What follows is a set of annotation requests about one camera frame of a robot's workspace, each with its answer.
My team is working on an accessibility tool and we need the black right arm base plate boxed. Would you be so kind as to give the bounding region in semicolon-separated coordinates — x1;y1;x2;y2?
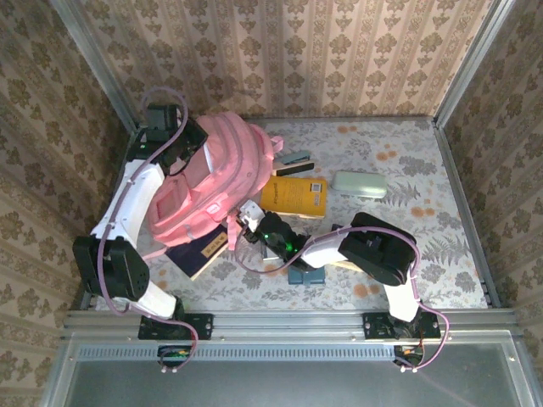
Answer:
362;312;440;341

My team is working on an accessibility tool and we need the slotted grey cable duct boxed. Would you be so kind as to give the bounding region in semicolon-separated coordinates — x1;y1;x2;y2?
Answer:
75;343;402;362

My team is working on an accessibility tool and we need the black wooden board eraser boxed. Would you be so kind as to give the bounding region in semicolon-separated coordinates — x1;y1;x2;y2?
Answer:
271;161;316;177

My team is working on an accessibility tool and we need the aluminium front frame rail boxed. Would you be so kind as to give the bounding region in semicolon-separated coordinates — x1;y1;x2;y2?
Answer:
63;308;519;341

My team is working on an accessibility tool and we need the floral table cloth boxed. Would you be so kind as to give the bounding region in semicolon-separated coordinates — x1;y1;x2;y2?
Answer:
96;120;489;311

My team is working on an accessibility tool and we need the aluminium left corner post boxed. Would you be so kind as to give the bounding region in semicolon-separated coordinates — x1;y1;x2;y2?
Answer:
49;0;141;133

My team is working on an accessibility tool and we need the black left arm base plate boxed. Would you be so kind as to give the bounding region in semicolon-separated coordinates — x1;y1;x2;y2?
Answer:
138;312;214;341

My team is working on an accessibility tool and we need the aluminium corner post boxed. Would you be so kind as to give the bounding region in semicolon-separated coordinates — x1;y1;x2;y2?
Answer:
432;0;517;128
49;0;141;133

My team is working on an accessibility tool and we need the aluminium back rail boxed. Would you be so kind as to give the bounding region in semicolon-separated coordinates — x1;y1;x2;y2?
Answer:
241;114;438;126

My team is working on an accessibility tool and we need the aluminium right corner post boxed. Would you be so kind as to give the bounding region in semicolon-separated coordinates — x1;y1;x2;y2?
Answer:
432;0;517;128

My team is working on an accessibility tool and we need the yellow paperback book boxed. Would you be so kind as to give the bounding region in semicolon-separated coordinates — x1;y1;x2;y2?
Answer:
259;176;329;220

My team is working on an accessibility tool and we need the pink school backpack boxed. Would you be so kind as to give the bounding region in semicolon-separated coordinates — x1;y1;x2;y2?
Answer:
143;112;285;259

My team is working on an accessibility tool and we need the grey metal panel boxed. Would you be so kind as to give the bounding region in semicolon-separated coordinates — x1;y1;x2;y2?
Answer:
40;330;543;407

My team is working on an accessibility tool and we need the pastel oblong pencil case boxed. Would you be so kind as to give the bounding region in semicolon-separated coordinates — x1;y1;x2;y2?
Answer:
330;170;388;199

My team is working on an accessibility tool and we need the aluminium right side rail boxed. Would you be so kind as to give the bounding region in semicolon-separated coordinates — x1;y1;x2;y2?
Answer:
432;120;501;309

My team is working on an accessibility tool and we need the teal stapler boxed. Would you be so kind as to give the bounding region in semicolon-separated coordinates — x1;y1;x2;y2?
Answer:
275;151;313;164

